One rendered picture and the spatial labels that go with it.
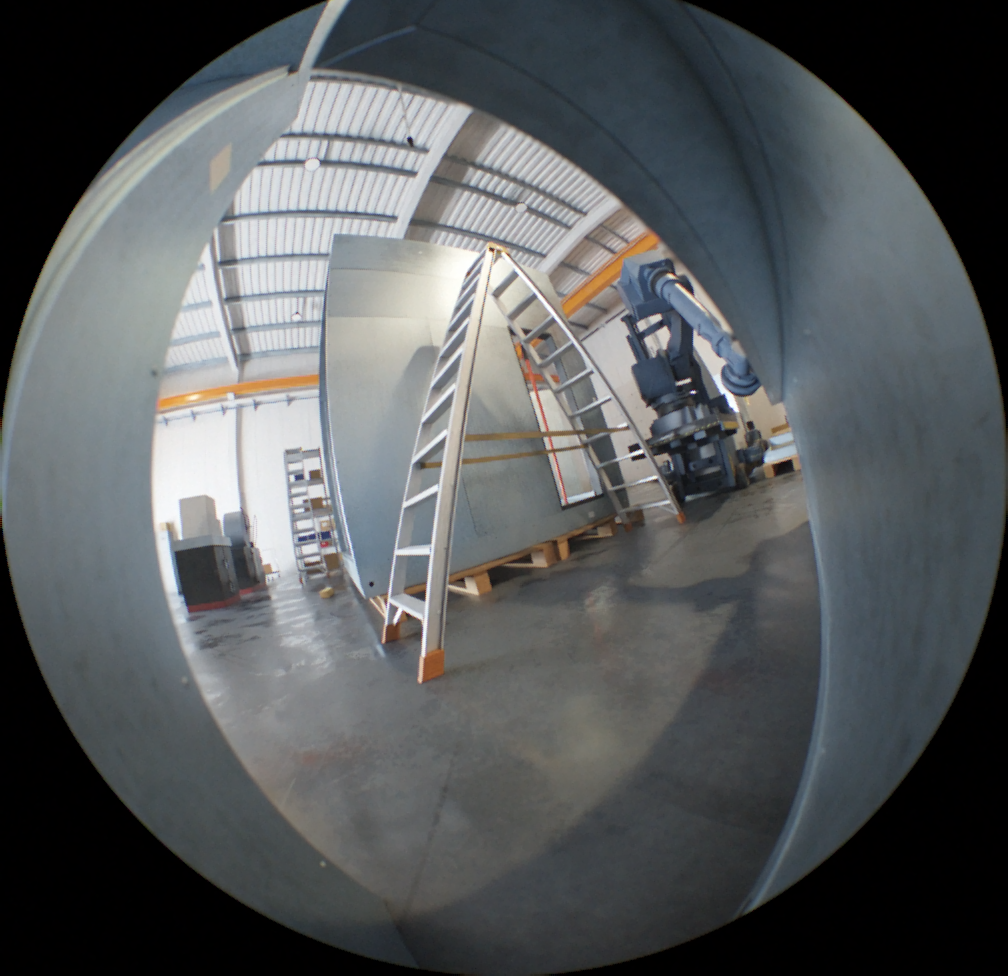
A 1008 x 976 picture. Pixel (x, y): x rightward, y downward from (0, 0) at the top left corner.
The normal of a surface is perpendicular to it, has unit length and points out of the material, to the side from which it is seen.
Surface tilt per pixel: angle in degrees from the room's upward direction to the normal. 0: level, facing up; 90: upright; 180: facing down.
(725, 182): 180
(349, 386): 90
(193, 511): 90
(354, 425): 90
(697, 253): 180
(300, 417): 90
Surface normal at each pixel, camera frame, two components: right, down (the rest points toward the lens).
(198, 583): 0.52, -0.24
